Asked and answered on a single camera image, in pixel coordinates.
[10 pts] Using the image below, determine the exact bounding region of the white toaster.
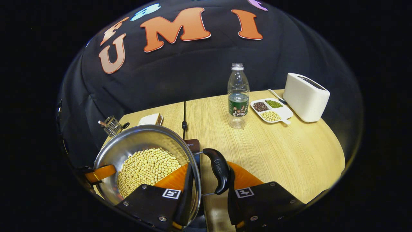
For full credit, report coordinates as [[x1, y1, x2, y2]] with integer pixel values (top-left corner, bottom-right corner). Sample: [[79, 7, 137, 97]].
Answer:
[[283, 73, 331, 123]]

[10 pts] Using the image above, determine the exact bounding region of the black backdrop cloth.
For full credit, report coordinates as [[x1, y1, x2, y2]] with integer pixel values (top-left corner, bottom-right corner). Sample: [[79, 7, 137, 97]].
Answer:
[[57, 0, 362, 168]]

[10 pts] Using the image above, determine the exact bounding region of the black power cable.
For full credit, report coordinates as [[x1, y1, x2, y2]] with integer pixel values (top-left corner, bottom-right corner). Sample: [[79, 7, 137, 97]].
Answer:
[[181, 101, 188, 140]]

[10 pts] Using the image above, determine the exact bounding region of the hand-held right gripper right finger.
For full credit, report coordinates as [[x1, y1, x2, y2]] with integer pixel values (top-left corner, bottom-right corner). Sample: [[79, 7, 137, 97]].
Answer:
[[227, 161, 306, 231]]

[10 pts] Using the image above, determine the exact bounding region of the sandwich with lettuce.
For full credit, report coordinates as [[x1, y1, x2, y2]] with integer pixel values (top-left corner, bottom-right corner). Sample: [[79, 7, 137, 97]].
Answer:
[[138, 113, 161, 126]]

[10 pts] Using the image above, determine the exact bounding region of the steel pot with black handle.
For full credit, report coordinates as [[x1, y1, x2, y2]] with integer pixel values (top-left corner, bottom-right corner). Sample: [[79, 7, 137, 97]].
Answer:
[[93, 125, 230, 226]]

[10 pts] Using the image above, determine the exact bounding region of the white divided dish of beans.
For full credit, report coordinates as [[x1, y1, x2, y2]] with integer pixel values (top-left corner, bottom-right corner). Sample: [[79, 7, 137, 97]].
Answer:
[[250, 98, 294, 125]]

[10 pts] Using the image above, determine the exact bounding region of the clear plastic water bottle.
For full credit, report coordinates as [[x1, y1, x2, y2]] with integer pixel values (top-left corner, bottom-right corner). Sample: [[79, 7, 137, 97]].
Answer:
[[227, 63, 250, 129]]

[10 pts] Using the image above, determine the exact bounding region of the black induction cooktop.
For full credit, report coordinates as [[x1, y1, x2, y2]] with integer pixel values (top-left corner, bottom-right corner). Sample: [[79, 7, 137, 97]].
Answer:
[[184, 139, 206, 231]]

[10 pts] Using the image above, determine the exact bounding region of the wire utensil holder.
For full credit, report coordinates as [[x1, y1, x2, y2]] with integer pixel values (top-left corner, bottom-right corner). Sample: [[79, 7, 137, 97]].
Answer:
[[98, 116, 124, 137]]

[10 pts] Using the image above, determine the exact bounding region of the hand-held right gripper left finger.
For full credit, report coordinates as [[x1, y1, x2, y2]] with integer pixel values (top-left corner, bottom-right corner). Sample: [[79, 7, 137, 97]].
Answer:
[[116, 163, 195, 231]]

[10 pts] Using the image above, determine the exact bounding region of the white toaster cord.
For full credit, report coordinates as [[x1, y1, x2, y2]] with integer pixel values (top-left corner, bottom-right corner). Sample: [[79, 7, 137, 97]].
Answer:
[[268, 89, 287, 104]]

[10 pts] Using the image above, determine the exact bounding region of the pile of yellow soybeans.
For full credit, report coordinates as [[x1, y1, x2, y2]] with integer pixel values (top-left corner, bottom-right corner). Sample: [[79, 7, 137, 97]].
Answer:
[[117, 148, 182, 198]]

